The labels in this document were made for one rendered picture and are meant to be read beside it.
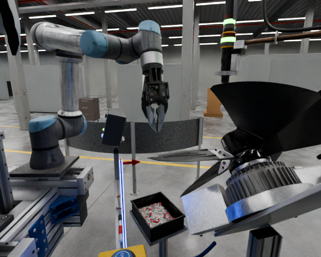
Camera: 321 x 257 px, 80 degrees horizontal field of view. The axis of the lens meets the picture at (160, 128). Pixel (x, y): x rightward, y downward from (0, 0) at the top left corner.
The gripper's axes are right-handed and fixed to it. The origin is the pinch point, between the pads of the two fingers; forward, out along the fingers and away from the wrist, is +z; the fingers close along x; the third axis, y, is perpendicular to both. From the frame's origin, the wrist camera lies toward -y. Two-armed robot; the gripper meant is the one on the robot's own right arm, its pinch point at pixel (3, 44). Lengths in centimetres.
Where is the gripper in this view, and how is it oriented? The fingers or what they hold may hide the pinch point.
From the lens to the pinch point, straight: 36.6
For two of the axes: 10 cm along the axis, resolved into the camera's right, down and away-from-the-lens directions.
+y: -9.7, 0.5, -2.3
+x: 2.4, 2.2, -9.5
